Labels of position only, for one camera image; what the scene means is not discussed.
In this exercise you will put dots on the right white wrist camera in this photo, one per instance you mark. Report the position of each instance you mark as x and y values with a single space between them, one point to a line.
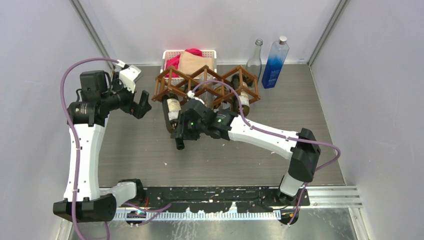
195 98

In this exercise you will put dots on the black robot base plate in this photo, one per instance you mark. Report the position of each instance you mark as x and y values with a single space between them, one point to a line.
219 199

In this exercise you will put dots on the beige cloth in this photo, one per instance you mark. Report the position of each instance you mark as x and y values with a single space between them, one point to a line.
190 63

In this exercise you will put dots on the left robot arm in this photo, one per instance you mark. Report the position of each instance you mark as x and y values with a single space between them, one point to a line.
100 94

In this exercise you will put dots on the dark green bottle right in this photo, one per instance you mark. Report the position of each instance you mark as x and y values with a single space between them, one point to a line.
243 96

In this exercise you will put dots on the brown wooden wine rack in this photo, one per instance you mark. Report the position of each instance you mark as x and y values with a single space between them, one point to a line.
171 80

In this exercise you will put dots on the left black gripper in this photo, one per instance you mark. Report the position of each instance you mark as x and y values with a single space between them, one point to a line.
137 110

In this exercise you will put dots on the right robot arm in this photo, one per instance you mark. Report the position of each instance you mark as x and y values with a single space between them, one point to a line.
299 148

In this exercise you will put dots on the clear glass wine bottle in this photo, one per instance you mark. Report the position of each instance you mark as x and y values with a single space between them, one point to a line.
254 63

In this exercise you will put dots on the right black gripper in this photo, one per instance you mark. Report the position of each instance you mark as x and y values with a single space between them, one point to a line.
181 132

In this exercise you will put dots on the green bottle silver capsule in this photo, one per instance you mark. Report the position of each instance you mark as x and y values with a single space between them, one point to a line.
189 90

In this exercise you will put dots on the pink red cloth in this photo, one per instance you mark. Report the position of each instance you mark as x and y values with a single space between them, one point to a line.
174 62

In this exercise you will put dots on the blue square glass bottle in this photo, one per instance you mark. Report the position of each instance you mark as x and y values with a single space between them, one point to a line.
275 61

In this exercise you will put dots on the small clear bottle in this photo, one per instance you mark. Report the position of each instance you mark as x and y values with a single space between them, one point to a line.
206 96

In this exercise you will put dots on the white plastic basket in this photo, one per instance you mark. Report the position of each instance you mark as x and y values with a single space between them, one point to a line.
168 54

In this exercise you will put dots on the dark green bottle white label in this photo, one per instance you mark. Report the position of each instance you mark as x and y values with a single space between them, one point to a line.
171 108

